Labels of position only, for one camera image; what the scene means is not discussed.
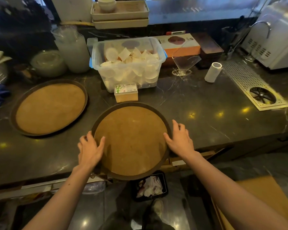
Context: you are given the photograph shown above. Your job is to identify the person's left hand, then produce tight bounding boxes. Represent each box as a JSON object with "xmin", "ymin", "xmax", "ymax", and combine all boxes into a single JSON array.
[{"xmin": 77, "ymin": 131, "xmax": 106, "ymax": 169}]

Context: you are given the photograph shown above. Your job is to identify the person's right hand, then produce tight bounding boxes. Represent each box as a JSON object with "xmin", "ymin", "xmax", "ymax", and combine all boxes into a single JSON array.
[{"xmin": 163, "ymin": 120, "xmax": 195, "ymax": 161}]

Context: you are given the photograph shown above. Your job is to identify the round brown cork-lined tray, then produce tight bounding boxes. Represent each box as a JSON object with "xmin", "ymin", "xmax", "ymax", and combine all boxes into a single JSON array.
[
  {"xmin": 10, "ymin": 79, "xmax": 88, "ymax": 137},
  {"xmin": 91, "ymin": 102, "xmax": 172, "ymax": 181}
]

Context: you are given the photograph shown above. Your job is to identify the person's right forearm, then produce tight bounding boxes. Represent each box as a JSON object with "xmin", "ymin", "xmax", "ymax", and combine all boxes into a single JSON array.
[{"xmin": 184, "ymin": 151, "xmax": 288, "ymax": 230}]

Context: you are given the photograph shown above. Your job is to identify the person's left forearm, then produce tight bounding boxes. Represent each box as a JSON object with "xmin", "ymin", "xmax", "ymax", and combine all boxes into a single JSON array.
[{"xmin": 22, "ymin": 164, "xmax": 94, "ymax": 230}]

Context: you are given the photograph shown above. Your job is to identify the black trash bin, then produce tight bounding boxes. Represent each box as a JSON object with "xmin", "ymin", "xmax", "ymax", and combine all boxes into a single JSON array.
[{"xmin": 130, "ymin": 170, "xmax": 168, "ymax": 202}]

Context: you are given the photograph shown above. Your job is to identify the small brown toothpick box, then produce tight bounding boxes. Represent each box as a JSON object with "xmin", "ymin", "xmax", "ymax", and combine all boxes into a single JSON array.
[{"xmin": 114, "ymin": 83, "xmax": 139, "ymax": 103}]

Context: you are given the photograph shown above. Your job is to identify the clear glass coffee dripper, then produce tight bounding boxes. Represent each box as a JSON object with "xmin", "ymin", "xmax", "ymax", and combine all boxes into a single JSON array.
[{"xmin": 172, "ymin": 55, "xmax": 202, "ymax": 77}]

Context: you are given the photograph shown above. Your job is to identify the person's legs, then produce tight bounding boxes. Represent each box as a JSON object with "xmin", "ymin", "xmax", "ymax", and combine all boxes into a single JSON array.
[{"xmin": 98, "ymin": 198, "xmax": 180, "ymax": 230}]

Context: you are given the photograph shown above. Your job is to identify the white paper roll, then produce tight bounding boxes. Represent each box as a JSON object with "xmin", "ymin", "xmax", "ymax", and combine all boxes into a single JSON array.
[{"xmin": 204, "ymin": 62, "xmax": 223, "ymax": 83}]

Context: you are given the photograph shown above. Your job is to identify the clear plastic storage bin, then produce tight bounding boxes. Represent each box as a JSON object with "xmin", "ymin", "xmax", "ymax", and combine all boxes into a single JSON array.
[{"xmin": 89, "ymin": 37, "xmax": 168, "ymax": 93}]

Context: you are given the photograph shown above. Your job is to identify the pile of white paper cups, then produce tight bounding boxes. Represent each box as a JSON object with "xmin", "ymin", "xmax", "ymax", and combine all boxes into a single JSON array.
[{"xmin": 100, "ymin": 46, "xmax": 159, "ymax": 88}]

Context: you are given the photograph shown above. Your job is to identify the orange and white box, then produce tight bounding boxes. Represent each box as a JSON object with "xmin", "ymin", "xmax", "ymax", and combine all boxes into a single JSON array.
[{"xmin": 154, "ymin": 33, "xmax": 201, "ymax": 58}]

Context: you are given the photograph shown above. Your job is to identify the dark wooden tray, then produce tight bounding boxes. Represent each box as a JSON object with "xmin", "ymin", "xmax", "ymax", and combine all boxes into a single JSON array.
[{"xmin": 193, "ymin": 32, "xmax": 224, "ymax": 69}]

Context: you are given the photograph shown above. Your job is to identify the steel perforated rinser drain tray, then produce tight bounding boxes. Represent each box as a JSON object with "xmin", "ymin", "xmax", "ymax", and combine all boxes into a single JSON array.
[{"xmin": 221, "ymin": 60, "xmax": 288, "ymax": 111}]

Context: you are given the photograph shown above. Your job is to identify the stack of clear plastic lids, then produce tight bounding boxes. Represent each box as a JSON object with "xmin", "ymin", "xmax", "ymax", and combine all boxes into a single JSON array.
[{"xmin": 51, "ymin": 25, "xmax": 91, "ymax": 74}]

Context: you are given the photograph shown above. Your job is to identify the brown cardboard box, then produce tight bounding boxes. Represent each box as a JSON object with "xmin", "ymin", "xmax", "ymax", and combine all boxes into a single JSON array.
[{"xmin": 211, "ymin": 175, "xmax": 288, "ymax": 230}]

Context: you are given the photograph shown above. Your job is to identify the black utensil holder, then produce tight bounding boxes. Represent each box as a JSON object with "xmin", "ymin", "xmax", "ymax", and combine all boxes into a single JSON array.
[{"xmin": 221, "ymin": 15, "xmax": 251, "ymax": 54}]

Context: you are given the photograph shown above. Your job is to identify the beige tea tray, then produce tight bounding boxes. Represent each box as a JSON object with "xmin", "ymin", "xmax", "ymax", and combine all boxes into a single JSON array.
[{"xmin": 91, "ymin": 0, "xmax": 150, "ymax": 30}]

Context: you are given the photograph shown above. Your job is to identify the chrome faucet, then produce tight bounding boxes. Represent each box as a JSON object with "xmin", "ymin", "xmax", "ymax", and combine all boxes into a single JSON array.
[{"xmin": 245, "ymin": 21, "xmax": 272, "ymax": 62}]

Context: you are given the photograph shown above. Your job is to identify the stack of white bowls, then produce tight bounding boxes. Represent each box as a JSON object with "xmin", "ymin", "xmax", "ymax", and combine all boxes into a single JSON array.
[{"xmin": 97, "ymin": 0, "xmax": 117, "ymax": 14}]

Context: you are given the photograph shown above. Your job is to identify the white appliance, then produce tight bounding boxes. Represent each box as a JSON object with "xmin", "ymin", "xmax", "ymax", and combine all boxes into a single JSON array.
[{"xmin": 240, "ymin": 0, "xmax": 288, "ymax": 70}]

